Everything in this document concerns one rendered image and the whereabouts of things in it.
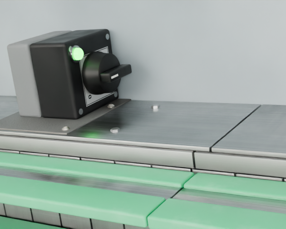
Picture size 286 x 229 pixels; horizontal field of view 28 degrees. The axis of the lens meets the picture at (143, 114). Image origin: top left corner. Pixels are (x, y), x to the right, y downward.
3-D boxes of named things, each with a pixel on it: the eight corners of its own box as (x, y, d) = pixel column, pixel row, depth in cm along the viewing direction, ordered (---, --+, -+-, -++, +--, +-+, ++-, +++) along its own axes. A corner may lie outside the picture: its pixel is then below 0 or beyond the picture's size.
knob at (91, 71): (110, 88, 62) (136, 88, 60) (85, 99, 58) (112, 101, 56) (103, 47, 60) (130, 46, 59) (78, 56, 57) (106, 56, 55)
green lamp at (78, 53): (81, 58, 57) (74, 61, 56) (80, 46, 57) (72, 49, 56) (86, 58, 57) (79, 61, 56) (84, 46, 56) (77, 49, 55)
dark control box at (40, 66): (66, 96, 68) (18, 117, 61) (55, 30, 66) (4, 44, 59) (124, 97, 64) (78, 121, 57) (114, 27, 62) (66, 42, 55)
